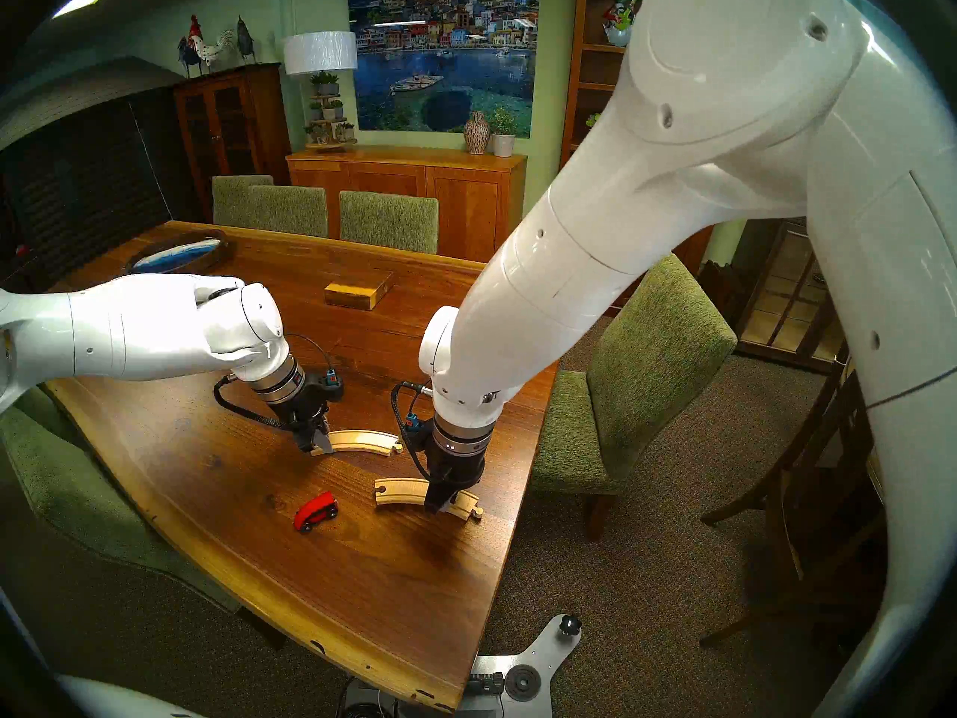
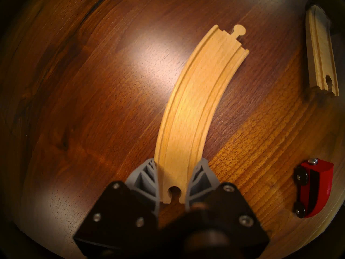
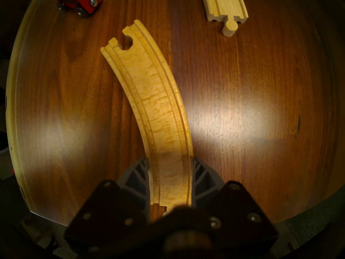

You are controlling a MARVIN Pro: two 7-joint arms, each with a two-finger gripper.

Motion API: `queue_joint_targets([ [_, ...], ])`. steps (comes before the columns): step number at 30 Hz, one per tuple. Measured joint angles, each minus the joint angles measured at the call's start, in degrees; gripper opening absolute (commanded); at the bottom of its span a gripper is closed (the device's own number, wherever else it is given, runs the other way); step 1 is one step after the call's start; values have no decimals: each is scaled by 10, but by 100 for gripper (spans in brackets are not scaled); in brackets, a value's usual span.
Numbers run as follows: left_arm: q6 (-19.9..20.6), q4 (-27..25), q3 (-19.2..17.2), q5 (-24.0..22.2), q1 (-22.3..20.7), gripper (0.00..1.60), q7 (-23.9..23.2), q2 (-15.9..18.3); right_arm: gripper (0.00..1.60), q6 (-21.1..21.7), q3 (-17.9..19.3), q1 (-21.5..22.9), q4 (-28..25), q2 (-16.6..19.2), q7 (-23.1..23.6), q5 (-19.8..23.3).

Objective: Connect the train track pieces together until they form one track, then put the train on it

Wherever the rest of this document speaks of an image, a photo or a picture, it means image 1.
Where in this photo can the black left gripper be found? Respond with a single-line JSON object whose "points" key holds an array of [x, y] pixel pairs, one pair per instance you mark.
{"points": [[308, 406]]}

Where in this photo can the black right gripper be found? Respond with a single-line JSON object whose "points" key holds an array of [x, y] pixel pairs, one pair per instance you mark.
{"points": [[456, 473]]}

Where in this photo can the curved wooden train track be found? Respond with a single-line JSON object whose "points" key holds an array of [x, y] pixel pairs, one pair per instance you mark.
{"points": [[400, 492], [366, 441]]}

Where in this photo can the red toy train car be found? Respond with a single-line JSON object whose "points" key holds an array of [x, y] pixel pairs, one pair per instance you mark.
{"points": [[314, 511]]}

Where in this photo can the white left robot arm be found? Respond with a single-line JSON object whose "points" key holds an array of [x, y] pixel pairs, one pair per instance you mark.
{"points": [[134, 327]]}

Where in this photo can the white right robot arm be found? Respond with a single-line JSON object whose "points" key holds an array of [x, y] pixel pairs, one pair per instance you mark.
{"points": [[673, 200]]}

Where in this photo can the flat wooden box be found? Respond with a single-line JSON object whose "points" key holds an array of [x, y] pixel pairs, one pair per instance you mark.
{"points": [[357, 290]]}

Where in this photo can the green upholstered dining chair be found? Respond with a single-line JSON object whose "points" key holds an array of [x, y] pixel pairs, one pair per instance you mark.
{"points": [[288, 211], [650, 357], [228, 198], [60, 485], [389, 221]]}

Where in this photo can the round tray with blue inlay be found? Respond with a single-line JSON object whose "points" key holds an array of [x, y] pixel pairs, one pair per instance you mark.
{"points": [[176, 253]]}

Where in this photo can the light wooden sideboard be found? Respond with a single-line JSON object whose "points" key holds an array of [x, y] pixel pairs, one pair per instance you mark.
{"points": [[463, 208]]}

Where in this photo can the tall dark wooden cabinet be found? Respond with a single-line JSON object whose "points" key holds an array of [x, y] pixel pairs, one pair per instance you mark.
{"points": [[228, 126]]}

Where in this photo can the tiered stand with small plants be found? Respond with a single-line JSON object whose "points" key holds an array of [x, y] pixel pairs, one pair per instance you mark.
{"points": [[329, 111]]}

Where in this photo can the patterned ceramic vase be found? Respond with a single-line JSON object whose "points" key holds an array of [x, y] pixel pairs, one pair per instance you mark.
{"points": [[477, 133]]}

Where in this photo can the plant in white pot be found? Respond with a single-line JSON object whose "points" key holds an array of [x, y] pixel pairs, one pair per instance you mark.
{"points": [[503, 143]]}

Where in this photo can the white drum lamp shade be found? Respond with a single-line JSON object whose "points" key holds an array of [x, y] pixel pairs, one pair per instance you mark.
{"points": [[320, 52]]}

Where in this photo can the dark wooden slatted chair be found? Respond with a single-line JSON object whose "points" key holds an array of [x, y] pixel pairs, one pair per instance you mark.
{"points": [[830, 470]]}

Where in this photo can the glass door wooden cabinet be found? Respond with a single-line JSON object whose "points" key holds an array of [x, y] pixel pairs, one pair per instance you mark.
{"points": [[785, 313]]}

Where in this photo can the harbour town painting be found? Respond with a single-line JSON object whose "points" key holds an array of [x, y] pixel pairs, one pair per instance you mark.
{"points": [[441, 58]]}

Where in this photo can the dark bird figurine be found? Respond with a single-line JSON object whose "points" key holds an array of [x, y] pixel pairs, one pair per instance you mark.
{"points": [[246, 42]]}

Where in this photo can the white rooster figurine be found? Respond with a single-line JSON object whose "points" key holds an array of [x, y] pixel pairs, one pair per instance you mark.
{"points": [[211, 49]]}

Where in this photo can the blue and red rooster figurine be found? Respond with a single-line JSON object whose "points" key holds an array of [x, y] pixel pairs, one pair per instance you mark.
{"points": [[188, 52]]}

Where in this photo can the ceiling light panel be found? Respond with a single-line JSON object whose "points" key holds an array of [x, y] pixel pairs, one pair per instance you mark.
{"points": [[78, 4]]}

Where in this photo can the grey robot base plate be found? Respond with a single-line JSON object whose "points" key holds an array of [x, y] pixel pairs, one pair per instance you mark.
{"points": [[523, 668]]}

